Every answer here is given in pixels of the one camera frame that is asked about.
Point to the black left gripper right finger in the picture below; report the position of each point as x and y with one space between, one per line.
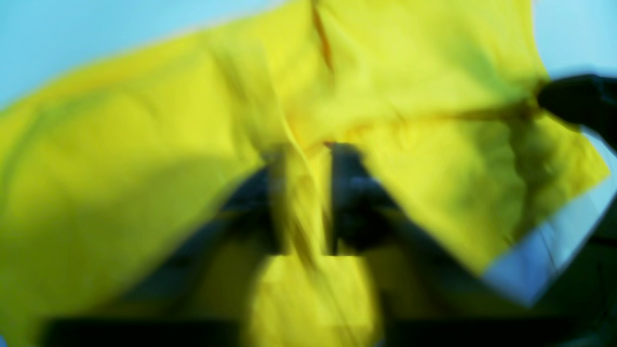
427 299

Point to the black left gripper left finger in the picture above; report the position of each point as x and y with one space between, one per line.
199 295

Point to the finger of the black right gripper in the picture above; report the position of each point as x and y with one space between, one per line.
587 100

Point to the yellow orange t-shirt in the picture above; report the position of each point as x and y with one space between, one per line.
106 169

